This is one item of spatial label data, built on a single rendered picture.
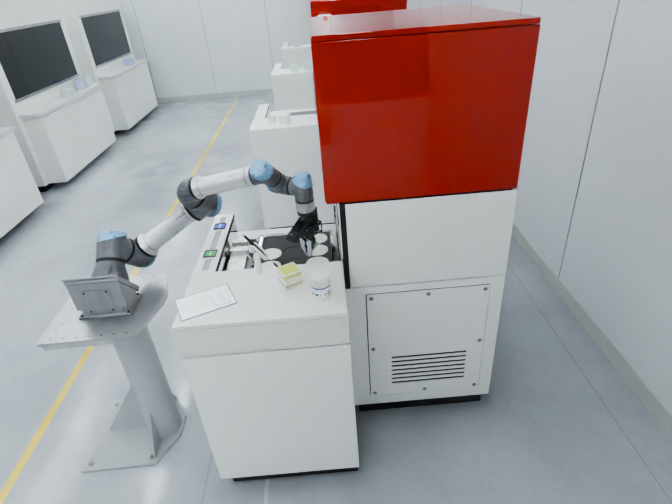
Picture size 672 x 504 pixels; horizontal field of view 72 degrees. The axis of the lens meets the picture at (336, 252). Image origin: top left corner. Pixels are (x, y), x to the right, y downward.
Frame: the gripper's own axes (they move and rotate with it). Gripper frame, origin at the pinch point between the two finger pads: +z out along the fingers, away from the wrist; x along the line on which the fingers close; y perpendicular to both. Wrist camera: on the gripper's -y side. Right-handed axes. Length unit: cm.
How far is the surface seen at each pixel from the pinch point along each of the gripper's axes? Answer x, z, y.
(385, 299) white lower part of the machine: -28.9, 22.8, 14.8
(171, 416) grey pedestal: 57, 84, -53
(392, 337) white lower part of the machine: -31, 45, 17
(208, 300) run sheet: 13.4, 0.4, -43.7
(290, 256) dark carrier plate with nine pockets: 14.1, 7.4, 4.1
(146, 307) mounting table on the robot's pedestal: 52, 15, -49
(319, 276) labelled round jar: -22.7, -8.7, -20.7
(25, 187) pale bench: 414, 65, 45
